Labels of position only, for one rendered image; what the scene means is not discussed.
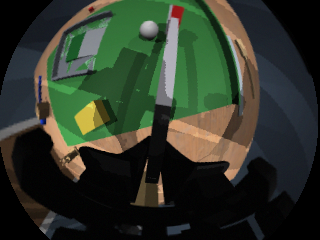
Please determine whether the red putter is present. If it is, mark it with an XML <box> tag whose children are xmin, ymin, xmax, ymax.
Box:
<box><xmin>145</xmin><ymin>4</ymin><xmax>185</xmax><ymax>184</ymax></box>

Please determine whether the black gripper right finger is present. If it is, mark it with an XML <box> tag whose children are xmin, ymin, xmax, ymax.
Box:
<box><xmin>160</xmin><ymin>140</ymin><xmax>229</xmax><ymax>205</ymax></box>

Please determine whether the grey ball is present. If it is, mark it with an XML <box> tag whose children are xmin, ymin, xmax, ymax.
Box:
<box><xmin>140</xmin><ymin>20</ymin><xmax>159</xmax><ymax>39</ymax></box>

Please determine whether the green putting mat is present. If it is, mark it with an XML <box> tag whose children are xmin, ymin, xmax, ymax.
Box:
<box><xmin>47</xmin><ymin>0</ymin><xmax>233</xmax><ymax>147</ymax></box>

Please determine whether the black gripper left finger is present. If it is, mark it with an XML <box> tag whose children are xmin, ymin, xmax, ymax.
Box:
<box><xmin>79</xmin><ymin>136</ymin><xmax>151</xmax><ymax>203</ymax></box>

